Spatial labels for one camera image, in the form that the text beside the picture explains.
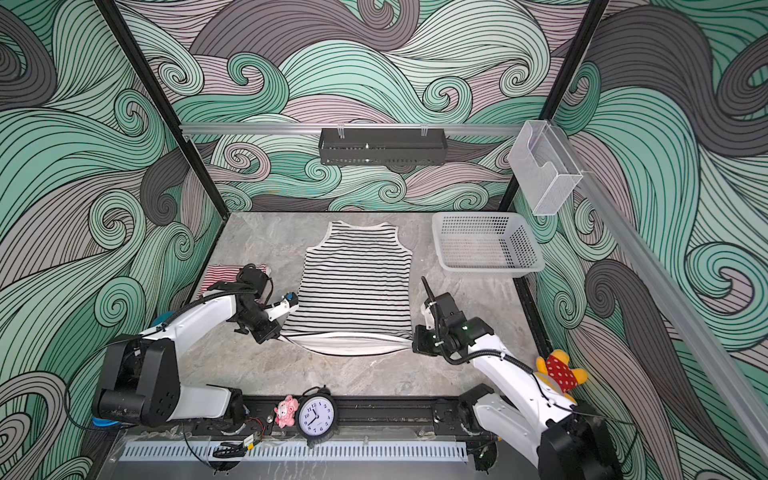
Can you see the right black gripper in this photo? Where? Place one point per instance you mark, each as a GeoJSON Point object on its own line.
{"type": "Point", "coordinates": [419, 344]}

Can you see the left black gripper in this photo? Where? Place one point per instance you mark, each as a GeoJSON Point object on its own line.
{"type": "Point", "coordinates": [271, 330]}

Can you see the red white striped tank top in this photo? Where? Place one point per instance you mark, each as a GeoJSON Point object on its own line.
{"type": "Point", "coordinates": [225, 277]}

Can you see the black white striped tank top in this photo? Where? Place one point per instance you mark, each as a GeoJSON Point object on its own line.
{"type": "Point", "coordinates": [354, 294]}

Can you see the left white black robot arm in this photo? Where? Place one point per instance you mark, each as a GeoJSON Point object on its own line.
{"type": "Point", "coordinates": [140, 383]}

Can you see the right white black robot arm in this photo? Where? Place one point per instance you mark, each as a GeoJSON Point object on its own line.
{"type": "Point", "coordinates": [560, 438]}

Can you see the white plastic laundry basket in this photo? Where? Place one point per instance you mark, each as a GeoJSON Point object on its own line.
{"type": "Point", "coordinates": [486, 243]}

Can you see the teal lid white cup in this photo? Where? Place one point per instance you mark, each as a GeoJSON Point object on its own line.
{"type": "Point", "coordinates": [161, 319]}

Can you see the yellow plush toy red shirt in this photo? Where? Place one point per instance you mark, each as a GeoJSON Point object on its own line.
{"type": "Point", "coordinates": [555, 371]}

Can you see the pink plush toy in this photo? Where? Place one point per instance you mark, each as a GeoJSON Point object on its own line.
{"type": "Point", "coordinates": [285, 412]}

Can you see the black round alarm clock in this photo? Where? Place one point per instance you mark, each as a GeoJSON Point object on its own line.
{"type": "Point", "coordinates": [317, 416]}

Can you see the blue yellow plastic toy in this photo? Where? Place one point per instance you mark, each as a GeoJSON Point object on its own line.
{"type": "Point", "coordinates": [103, 423]}

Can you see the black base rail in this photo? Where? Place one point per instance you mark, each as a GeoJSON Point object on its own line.
{"type": "Point", "coordinates": [441, 415]}

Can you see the aluminium back wall rail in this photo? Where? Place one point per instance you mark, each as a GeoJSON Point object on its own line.
{"type": "Point", "coordinates": [276, 128]}

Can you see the aluminium wall rail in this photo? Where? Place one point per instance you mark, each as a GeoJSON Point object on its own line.
{"type": "Point", "coordinates": [728, 379]}
{"type": "Point", "coordinates": [276, 128]}

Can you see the white slotted cable duct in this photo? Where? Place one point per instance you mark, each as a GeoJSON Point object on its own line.
{"type": "Point", "coordinates": [386, 451]}

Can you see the clear acrylic wall holder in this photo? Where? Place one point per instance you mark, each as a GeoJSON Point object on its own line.
{"type": "Point", "coordinates": [545, 165]}

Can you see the black wall shelf tray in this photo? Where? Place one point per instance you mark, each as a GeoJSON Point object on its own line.
{"type": "Point", "coordinates": [368, 147]}

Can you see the aluminium right wall rail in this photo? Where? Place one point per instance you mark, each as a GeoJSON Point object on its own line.
{"type": "Point", "coordinates": [728, 379]}

